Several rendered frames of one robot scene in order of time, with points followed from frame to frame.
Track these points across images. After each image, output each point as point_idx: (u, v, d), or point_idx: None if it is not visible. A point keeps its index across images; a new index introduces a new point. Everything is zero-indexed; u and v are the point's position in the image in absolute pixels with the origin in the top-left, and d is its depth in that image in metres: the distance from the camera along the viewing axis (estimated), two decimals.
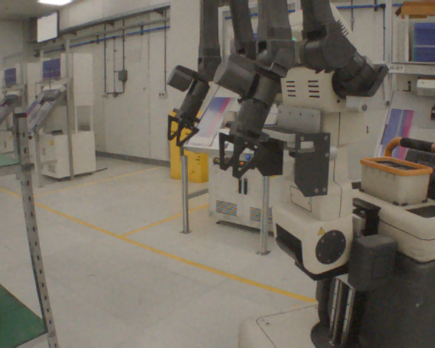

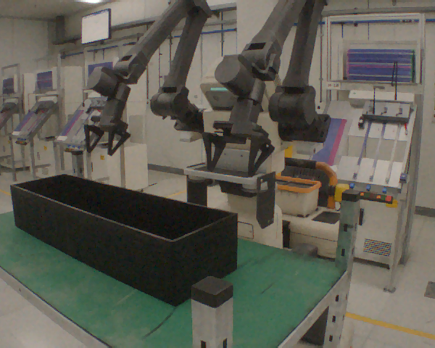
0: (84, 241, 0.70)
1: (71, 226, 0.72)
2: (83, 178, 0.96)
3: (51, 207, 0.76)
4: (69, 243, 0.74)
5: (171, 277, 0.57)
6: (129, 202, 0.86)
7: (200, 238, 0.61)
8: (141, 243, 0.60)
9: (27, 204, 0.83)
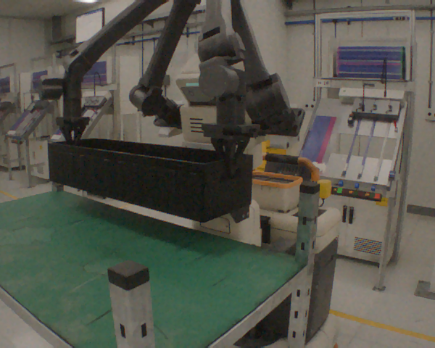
0: (121, 179, 0.85)
1: (109, 168, 0.87)
2: (112, 140, 1.10)
3: (90, 155, 0.90)
4: (105, 185, 0.88)
5: (201, 196, 0.71)
6: (156, 156, 1.00)
7: (224, 167, 0.75)
8: (175, 171, 0.74)
9: (64, 156, 0.98)
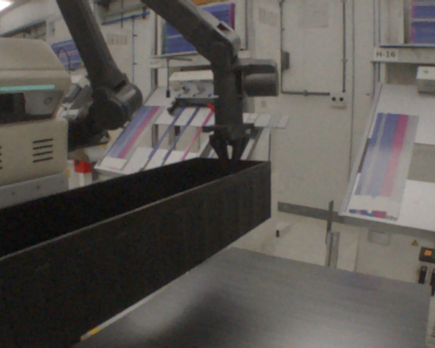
0: (203, 228, 0.54)
1: (184, 223, 0.50)
2: None
3: (145, 221, 0.44)
4: (177, 257, 0.50)
5: (270, 192, 0.73)
6: (95, 203, 0.58)
7: (241, 166, 0.76)
8: (254, 179, 0.67)
9: (61, 271, 0.34)
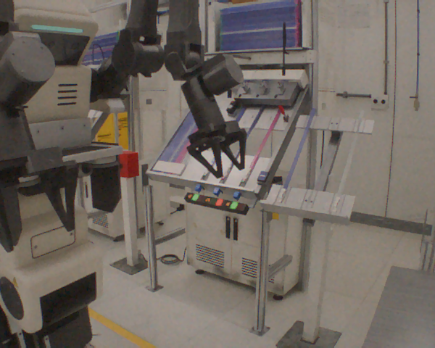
0: None
1: None
2: None
3: None
4: None
5: None
6: None
7: None
8: None
9: None
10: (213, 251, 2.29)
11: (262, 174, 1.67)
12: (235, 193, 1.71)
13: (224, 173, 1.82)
